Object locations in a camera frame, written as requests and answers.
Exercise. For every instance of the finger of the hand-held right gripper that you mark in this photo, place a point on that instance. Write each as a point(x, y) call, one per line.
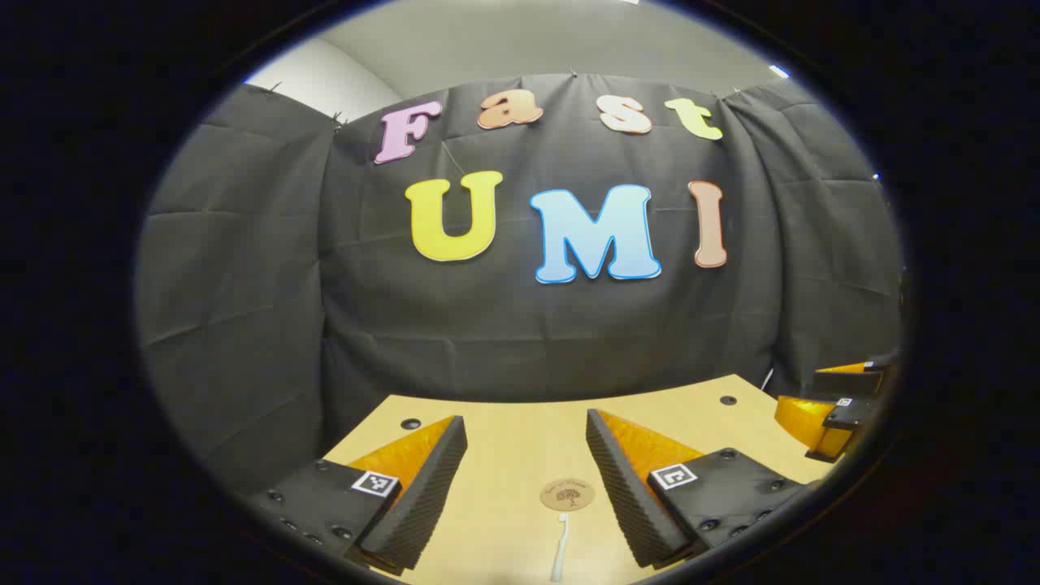
point(849, 414)
point(845, 382)

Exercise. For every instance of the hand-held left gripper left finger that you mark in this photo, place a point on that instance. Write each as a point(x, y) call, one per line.
point(422, 496)

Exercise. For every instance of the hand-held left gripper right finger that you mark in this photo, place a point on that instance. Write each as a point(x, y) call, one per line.
point(626, 496)

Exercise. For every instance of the round wooden coaster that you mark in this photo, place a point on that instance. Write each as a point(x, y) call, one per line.
point(567, 494)

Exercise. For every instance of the white toothbrush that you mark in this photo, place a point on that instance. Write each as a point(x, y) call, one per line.
point(561, 544)

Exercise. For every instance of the wooden desktop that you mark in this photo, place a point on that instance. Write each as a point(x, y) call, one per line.
point(520, 455)

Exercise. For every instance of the black backdrop cloth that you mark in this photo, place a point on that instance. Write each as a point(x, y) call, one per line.
point(487, 325)

